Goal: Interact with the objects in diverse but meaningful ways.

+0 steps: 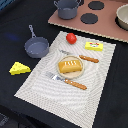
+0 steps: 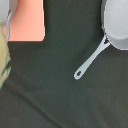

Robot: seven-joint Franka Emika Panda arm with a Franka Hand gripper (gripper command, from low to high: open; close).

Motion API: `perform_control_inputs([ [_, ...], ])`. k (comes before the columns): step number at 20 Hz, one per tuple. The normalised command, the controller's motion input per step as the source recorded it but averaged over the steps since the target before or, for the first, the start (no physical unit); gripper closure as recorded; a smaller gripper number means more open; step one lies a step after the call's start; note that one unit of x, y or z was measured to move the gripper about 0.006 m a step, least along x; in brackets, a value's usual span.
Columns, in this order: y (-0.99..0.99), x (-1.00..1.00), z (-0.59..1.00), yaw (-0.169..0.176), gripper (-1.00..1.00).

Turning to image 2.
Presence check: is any pink toy stove board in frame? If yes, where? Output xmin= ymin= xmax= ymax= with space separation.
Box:
xmin=7 ymin=0 xmax=45 ymax=41

